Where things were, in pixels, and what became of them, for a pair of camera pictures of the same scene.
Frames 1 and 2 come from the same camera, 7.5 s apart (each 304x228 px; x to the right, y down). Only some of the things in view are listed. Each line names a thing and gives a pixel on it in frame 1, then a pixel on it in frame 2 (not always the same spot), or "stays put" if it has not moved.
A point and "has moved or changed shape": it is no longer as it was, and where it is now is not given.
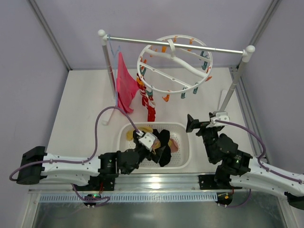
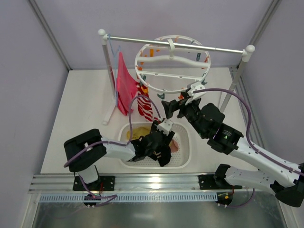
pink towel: (127, 85) stays put
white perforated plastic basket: (179, 132) stays put
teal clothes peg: (183, 94) has moved or changed shape
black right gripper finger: (211, 115) → (185, 95)
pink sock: (174, 147) stays put
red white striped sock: (148, 102) has moved or changed shape
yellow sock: (129, 134) stays put
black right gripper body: (201, 127) → (178, 106)
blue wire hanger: (115, 56) stays put
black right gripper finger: (190, 124) → (169, 107)
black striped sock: (163, 137) stays put
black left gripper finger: (158, 154) → (171, 136)
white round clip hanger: (176, 64) has moved or changed shape
